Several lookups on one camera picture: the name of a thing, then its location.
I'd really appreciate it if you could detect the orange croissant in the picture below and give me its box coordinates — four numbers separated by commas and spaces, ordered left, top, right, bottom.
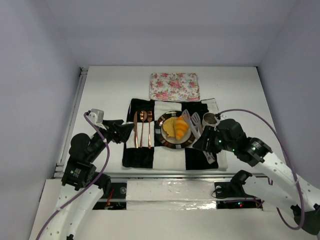
173, 116, 189, 140

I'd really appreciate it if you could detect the sliced bread piece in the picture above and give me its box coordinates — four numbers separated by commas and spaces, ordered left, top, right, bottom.
162, 117, 176, 138

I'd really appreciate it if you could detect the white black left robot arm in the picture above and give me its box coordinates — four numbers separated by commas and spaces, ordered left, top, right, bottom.
36, 120, 134, 240

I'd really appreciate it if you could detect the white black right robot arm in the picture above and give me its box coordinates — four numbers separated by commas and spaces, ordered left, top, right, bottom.
193, 119, 320, 236

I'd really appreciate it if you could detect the silver metal cup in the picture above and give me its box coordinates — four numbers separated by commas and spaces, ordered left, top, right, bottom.
202, 112, 217, 129

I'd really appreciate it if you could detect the copper knife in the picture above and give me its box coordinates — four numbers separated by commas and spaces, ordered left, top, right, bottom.
133, 111, 139, 148

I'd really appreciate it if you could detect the black white checkered cloth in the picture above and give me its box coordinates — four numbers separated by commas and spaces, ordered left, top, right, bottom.
122, 98, 228, 171

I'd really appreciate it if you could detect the copper spoon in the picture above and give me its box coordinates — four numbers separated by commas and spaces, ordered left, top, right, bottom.
139, 110, 147, 148

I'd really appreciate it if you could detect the copper fork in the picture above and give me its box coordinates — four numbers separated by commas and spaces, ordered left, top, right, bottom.
147, 110, 152, 149

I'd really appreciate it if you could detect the floral rectangular tray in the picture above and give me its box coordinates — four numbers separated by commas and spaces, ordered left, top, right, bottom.
149, 72, 200, 102

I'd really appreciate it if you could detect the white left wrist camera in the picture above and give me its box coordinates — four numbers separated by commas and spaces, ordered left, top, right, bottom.
87, 108, 104, 126

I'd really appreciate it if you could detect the aluminium frame rail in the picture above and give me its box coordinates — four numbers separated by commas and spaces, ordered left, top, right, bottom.
51, 66, 89, 179

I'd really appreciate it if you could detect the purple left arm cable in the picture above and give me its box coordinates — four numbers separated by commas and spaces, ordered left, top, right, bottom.
36, 112, 111, 240

